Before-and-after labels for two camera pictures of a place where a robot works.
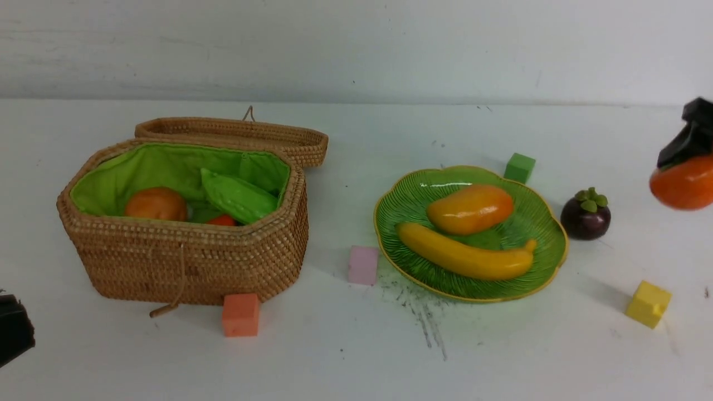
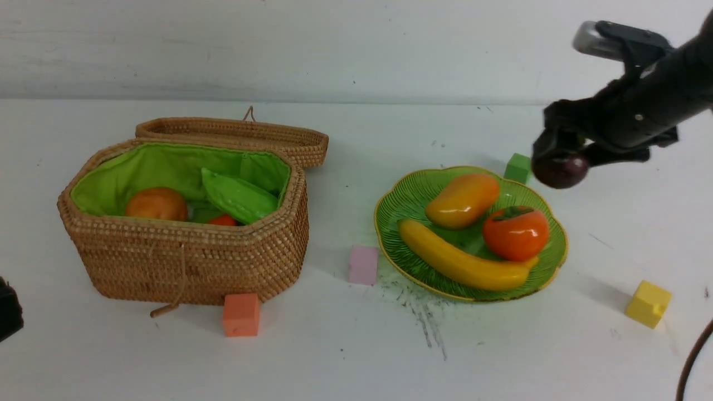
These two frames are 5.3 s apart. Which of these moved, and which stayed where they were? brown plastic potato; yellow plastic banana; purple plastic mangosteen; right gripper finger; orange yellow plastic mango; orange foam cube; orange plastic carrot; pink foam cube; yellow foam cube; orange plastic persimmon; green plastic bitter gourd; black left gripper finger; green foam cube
Moved: yellow plastic banana; right gripper finger; purple plastic mangosteen; orange plastic persimmon; black left gripper finger; orange yellow plastic mango
Stayed: brown plastic potato; green foam cube; orange foam cube; pink foam cube; green plastic bitter gourd; yellow foam cube; orange plastic carrot
